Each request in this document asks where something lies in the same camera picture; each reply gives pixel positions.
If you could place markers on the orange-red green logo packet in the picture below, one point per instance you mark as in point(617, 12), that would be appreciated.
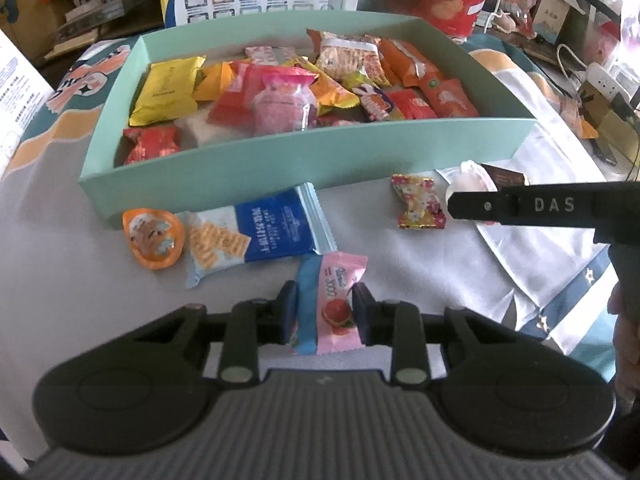
point(447, 98)

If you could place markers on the pink jelly packet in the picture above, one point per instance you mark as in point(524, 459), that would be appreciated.
point(285, 104)

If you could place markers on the white printed paper sheet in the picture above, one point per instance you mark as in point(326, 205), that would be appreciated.
point(23, 90)

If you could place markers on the red triangular snack packet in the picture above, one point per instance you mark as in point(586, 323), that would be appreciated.
point(234, 109)

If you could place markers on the blue cracker packet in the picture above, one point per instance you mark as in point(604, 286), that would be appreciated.
point(287, 224)

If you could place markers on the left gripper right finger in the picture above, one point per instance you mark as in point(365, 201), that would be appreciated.
point(397, 325)

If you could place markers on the purple yellow snack packet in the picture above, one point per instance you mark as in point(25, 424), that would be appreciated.
point(376, 103)

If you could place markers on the small yellow red candy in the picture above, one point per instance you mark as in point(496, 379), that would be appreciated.
point(423, 208)

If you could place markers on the orange yellow snack packet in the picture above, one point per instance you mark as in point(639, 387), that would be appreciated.
point(212, 81)

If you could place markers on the yellow foil snack packet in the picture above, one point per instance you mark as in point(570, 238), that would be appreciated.
point(167, 93)

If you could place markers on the noodle snack packet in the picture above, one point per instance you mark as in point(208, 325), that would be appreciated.
point(341, 55)

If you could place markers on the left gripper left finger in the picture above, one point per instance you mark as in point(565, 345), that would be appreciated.
point(252, 324)

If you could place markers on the white jelly cup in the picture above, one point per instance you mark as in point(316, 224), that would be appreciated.
point(466, 178)

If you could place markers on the red candy wrapper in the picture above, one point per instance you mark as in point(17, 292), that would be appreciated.
point(152, 142)

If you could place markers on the brown chocolate packet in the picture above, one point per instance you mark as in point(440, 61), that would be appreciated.
point(505, 178)

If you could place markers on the person's right hand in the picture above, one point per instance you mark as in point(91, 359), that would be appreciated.
point(626, 346)

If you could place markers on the pink strawberry snack packet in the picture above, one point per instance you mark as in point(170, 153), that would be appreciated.
point(324, 319)

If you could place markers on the orange egg-shaped candy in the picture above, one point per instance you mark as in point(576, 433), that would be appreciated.
point(155, 237)

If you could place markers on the white power strip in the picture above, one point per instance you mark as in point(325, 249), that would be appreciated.
point(610, 83)

